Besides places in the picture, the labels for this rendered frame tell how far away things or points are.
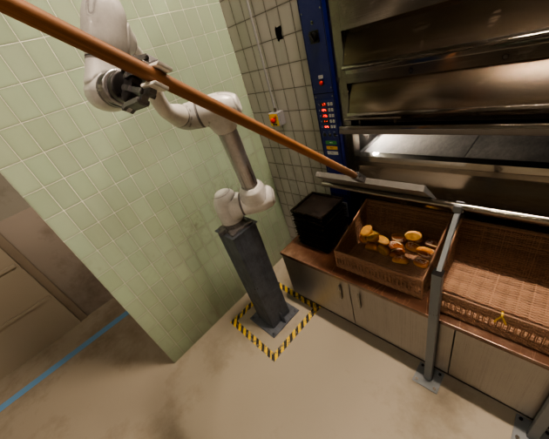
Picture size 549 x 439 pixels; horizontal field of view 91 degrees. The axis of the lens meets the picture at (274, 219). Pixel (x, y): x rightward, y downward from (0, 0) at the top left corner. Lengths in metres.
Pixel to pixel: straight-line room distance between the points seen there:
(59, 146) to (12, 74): 0.34
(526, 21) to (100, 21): 1.40
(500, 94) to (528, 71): 0.10
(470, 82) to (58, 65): 1.96
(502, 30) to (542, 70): 0.22
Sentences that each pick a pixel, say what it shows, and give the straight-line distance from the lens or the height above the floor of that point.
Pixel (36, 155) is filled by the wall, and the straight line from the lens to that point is 1.84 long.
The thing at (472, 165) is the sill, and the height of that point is 1.17.
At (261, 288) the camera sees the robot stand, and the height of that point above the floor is 0.47.
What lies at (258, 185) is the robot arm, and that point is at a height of 1.27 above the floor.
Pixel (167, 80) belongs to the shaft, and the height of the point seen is 1.94.
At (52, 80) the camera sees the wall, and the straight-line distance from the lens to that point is 1.87.
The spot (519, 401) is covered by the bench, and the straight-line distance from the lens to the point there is 2.02.
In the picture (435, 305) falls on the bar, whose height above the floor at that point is 0.75.
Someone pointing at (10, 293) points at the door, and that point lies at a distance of 3.58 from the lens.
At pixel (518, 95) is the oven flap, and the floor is 1.50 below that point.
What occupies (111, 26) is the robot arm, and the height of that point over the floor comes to 2.09.
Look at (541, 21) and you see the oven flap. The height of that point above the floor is 1.75.
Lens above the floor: 1.95
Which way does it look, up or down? 33 degrees down
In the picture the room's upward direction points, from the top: 18 degrees counter-clockwise
